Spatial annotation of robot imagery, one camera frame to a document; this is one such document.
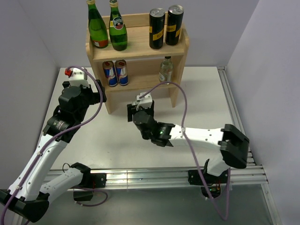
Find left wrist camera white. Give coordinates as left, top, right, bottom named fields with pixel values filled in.
left=65, top=68, right=89, bottom=88

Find green bottle front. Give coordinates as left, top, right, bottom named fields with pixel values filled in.
left=86, top=0, right=108, bottom=49

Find black yellow Schweppes can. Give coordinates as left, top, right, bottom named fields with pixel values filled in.
left=165, top=5, right=184, bottom=46

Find right Red Bull can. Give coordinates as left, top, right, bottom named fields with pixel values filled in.
left=115, top=60, right=128, bottom=86

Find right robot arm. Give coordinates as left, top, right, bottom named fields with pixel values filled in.
left=127, top=101, right=249, bottom=183

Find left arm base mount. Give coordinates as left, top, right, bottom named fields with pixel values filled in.
left=73, top=173, right=106, bottom=202

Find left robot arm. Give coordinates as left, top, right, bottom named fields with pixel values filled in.
left=0, top=79, right=106, bottom=223

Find red bull can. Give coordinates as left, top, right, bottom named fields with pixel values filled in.
left=115, top=60, right=128, bottom=86
left=102, top=61, right=118, bottom=87

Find wooden two-tier shelf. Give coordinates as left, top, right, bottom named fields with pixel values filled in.
left=85, top=13, right=189, bottom=114

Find left Red Bull can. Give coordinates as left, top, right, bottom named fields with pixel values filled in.
left=102, top=61, right=118, bottom=87

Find aluminium front rail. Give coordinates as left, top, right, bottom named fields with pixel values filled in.
left=91, top=165, right=268, bottom=190

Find green bottle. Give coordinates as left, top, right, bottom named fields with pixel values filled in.
left=86, top=0, right=108, bottom=49
left=109, top=0, right=128, bottom=51

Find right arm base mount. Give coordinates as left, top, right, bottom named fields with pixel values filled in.
left=188, top=170, right=228, bottom=198

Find aluminium side rail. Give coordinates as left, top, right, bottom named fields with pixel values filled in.
left=217, top=66, right=256, bottom=167

